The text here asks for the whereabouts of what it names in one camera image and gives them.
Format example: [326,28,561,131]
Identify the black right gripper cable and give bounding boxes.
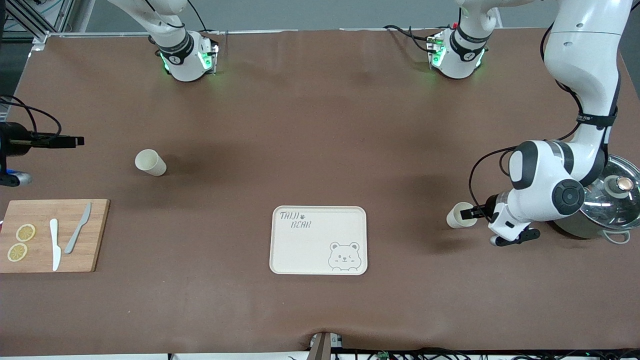
[0,95,63,137]

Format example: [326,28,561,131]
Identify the black right base cable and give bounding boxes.
[187,0,210,35]

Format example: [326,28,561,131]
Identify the brown mount post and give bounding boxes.
[309,331,345,360]

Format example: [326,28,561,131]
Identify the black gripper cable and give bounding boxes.
[0,95,63,137]
[468,22,623,211]

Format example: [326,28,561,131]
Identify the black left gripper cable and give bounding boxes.
[468,22,623,211]

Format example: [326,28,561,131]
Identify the white plastic knife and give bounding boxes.
[49,218,62,272]

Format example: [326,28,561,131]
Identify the glass pot lid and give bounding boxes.
[580,154,640,231]

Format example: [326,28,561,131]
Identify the aluminium frame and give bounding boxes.
[0,0,76,51]

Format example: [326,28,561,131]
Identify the white bear print tray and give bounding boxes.
[269,205,368,276]

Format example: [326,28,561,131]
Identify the black left base cables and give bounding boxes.
[383,24,443,53]

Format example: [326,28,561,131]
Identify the wooden cutting board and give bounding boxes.
[0,199,111,274]

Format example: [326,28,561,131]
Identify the grey-blue plastic knife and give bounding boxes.
[64,202,93,255]

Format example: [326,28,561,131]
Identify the white plastic cup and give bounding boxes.
[134,149,168,177]
[446,201,479,230]

